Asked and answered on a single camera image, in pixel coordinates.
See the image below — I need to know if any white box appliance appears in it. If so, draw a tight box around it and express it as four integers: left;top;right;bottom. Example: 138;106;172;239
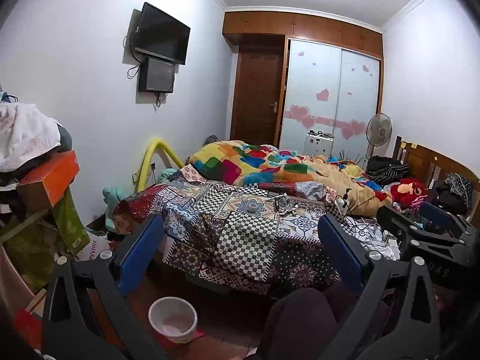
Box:
305;130;335;157

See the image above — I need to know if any red plush toy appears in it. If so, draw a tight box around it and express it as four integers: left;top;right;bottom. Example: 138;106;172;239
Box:
390;178;429;205

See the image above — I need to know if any black wall television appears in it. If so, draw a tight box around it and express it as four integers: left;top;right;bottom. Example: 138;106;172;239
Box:
129;2;191;65

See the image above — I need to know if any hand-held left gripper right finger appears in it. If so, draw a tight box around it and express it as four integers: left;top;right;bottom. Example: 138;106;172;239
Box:
318;214;441;360

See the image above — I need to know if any brown overhead cabinet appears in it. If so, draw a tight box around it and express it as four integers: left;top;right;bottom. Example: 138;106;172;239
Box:
222;10;383;59

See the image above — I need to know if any wooden bed headboard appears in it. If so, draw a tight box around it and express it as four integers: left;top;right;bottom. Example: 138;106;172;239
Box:
392;135;480;218

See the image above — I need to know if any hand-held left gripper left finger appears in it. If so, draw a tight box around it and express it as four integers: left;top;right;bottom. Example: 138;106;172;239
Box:
40;213;169;360

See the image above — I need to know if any brown wooden door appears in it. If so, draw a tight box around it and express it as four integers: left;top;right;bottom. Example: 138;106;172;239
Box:
229;43;286;147

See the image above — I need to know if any white cloth pile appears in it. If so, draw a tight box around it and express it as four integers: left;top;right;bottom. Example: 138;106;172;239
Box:
0;102;62;173

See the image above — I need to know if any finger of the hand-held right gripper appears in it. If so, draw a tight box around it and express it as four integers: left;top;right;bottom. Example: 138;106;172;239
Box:
376;205;480;289
420;200;476;233

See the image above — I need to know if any white plastic basin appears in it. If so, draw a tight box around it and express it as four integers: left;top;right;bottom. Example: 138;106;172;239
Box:
148;297;198;344

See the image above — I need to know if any colourful block pattern blanket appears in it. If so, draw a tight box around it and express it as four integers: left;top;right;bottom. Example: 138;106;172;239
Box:
187;140;391;211

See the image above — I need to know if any standing electric fan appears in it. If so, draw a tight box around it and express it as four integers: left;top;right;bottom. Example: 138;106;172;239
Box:
365;113;393;159

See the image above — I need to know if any orange cardboard box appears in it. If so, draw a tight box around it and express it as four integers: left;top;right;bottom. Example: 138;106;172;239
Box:
17;150;81;212

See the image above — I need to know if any yellow foam tube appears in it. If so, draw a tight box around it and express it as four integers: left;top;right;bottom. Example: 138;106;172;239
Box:
137;139;185;193

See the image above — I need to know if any red flat box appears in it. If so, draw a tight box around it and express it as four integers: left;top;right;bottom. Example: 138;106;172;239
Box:
14;307;43;349

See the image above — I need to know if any white paper bag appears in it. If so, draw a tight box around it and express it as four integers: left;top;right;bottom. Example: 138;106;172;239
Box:
75;230;113;262

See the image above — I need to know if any person's dark trouser leg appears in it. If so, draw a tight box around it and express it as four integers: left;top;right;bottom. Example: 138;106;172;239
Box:
257;281;379;360

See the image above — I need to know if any grey cloth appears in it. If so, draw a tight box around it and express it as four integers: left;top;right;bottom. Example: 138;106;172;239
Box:
56;124;74;154

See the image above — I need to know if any teal plush toy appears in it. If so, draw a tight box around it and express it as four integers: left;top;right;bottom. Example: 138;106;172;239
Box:
103;168;177;230

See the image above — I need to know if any metal handheld tool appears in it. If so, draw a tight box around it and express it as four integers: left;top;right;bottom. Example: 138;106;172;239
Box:
268;193;301;217

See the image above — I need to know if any frosted sliding door wardrobe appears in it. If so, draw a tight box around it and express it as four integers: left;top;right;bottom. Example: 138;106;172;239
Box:
279;37;383;158

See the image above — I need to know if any patchwork bedspread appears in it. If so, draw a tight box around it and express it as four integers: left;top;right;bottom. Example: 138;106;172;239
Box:
112;165;379;298

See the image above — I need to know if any dark patterned bag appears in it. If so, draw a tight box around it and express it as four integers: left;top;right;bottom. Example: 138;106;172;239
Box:
437;172;474;215

